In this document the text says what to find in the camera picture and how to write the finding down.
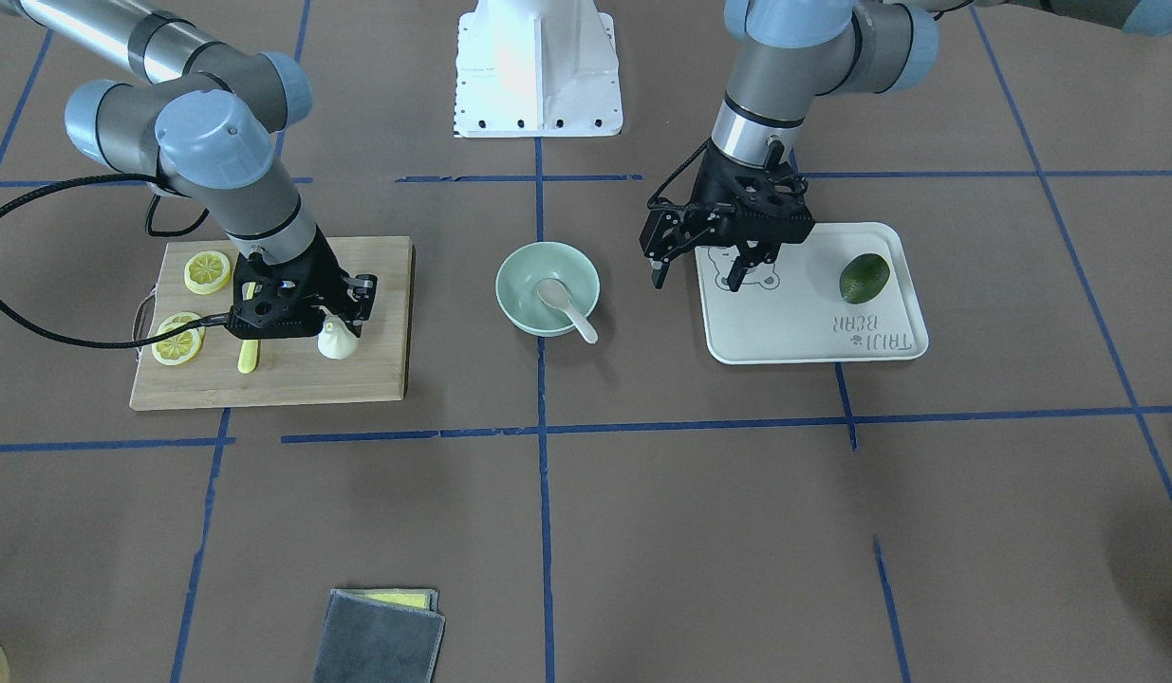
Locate cream bear tray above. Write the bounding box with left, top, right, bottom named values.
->
left=695, top=221, right=931, bottom=366

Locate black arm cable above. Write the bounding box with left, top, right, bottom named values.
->
left=0, top=173, right=236, bottom=350

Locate green bowl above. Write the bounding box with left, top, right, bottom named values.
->
left=495, top=243, right=602, bottom=344

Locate single lemon slice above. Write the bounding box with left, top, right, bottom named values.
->
left=182, top=250, right=233, bottom=298

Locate white ceramic spoon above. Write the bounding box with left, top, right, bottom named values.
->
left=536, top=278, right=599, bottom=344

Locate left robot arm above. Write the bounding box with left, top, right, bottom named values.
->
left=639, top=1, right=967, bottom=291

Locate grey folded cloth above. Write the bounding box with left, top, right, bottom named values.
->
left=312, top=587, right=445, bottom=682

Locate metal board handle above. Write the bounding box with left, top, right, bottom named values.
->
left=132, top=285, right=158, bottom=341

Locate lower stacked lemon slice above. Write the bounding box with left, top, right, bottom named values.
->
left=149, top=328, right=204, bottom=367

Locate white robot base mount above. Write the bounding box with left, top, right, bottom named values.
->
left=454, top=1, right=624, bottom=138

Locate yellow plastic knife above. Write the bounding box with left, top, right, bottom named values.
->
left=237, top=282, right=260, bottom=375

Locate upper lemon slice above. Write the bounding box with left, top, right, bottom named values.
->
left=156, top=310, right=202, bottom=336

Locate bamboo cutting board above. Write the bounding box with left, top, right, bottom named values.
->
left=129, top=235, right=415, bottom=411

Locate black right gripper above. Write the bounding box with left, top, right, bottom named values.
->
left=227, top=232, right=379, bottom=339

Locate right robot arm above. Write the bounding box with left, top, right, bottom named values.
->
left=0, top=1, right=379, bottom=339

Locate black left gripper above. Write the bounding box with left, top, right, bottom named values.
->
left=641, top=141, right=816, bottom=291

